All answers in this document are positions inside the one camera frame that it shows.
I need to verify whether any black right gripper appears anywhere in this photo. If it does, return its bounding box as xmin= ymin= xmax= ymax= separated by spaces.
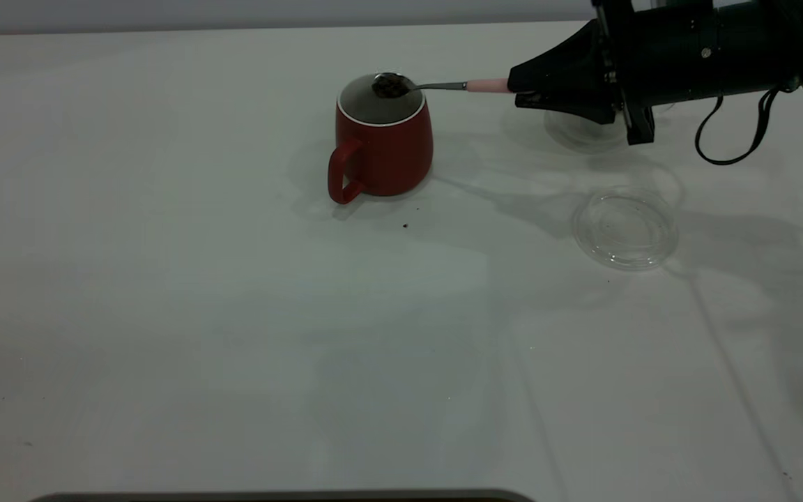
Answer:
xmin=507 ymin=0 xmax=803 ymax=127

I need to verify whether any metal spoon pink handle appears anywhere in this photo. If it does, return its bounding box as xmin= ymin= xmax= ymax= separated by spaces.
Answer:
xmin=371 ymin=71 xmax=514 ymax=100

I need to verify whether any clear glass saucer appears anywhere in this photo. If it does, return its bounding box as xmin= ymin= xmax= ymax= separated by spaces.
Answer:
xmin=572 ymin=186 xmax=680 ymax=272

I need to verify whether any red ceramic mug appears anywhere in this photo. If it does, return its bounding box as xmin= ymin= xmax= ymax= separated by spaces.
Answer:
xmin=326 ymin=72 xmax=435 ymax=206

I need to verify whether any clear glass handled cup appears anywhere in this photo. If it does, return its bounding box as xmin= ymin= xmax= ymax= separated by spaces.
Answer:
xmin=543 ymin=103 xmax=675 ymax=155

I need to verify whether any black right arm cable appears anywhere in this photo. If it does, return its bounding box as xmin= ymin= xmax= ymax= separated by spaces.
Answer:
xmin=694 ymin=82 xmax=803 ymax=167

